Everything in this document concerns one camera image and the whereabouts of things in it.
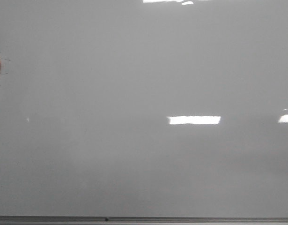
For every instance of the grey aluminium whiteboard frame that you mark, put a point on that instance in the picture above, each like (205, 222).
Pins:
(75, 220)

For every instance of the white glossy whiteboard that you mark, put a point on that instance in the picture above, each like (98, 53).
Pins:
(121, 108)

